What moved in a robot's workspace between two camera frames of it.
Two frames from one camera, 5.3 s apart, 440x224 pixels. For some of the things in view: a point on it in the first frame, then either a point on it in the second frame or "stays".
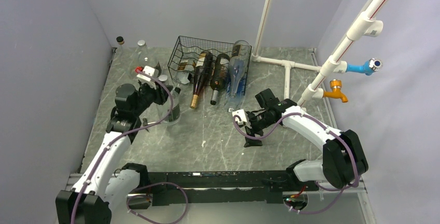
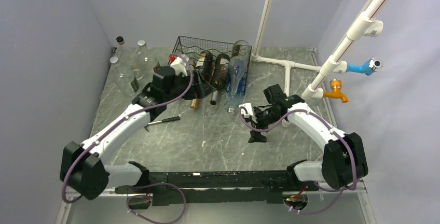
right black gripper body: x=259 y=122 stays
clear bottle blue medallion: x=126 y=64 stays
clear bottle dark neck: x=174 y=117 -> x=122 y=78
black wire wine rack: x=219 y=65 stays
